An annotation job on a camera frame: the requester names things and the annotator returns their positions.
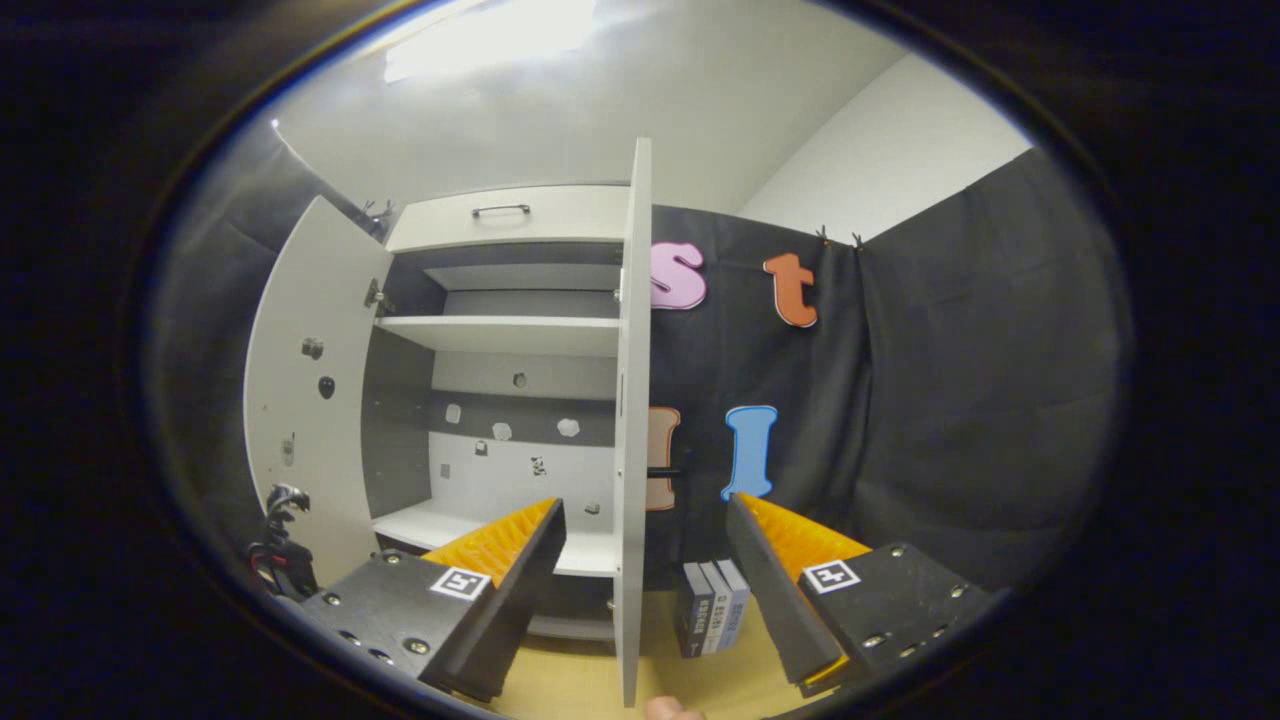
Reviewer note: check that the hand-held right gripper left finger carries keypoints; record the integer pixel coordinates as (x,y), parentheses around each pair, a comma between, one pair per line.
(520,590)

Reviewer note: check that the white cabinet drawer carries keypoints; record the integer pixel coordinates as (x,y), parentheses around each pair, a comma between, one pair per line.
(580,215)

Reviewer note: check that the white cabinet shelf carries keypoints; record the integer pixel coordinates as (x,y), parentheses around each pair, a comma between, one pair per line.
(500,335)

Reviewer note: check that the metal door hinge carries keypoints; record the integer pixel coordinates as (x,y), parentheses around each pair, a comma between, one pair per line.
(373,296)

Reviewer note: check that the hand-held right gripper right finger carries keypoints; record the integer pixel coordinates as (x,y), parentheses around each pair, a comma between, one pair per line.
(775,600)

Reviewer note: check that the white cabinet door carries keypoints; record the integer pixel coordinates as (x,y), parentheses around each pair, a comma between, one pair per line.
(633,350)
(310,290)

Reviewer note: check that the blue standing book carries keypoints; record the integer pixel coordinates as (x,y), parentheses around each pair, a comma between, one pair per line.
(738,600)

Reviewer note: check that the white cabinet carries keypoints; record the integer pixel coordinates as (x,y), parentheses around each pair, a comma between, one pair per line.
(575,375)

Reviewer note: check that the grey standing book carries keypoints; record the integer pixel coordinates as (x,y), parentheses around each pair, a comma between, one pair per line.
(717,610)

